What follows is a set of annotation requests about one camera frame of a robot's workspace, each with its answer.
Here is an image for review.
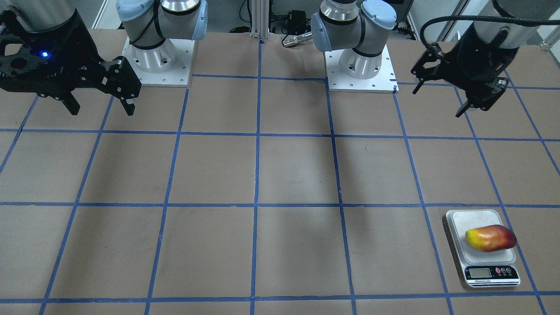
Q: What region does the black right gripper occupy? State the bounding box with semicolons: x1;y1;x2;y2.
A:
0;10;141;116

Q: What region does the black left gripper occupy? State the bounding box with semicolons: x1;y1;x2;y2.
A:
411;24;518;118

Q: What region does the red yellow mango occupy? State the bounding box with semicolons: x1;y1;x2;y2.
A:
465;224;518;252

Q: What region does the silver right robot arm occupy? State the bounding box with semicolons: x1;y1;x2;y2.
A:
1;0;208;116

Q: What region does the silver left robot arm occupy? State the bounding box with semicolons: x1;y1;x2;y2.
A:
311;0;559;117

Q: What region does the silver cylindrical metal connector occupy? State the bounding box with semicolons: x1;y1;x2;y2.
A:
281;31;313;48

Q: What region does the black power adapter box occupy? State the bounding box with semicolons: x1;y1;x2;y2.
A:
287;10;306;28

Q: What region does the silver digital kitchen scale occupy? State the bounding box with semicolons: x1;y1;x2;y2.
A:
444;209;521;288

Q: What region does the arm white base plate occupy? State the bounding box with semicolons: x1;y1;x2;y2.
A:
324;45;399;93
122;38;197;88

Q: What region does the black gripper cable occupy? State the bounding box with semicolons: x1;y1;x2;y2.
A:
420;15;560;52

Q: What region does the aluminium profile post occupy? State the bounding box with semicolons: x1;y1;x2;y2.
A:
247;0;270;42

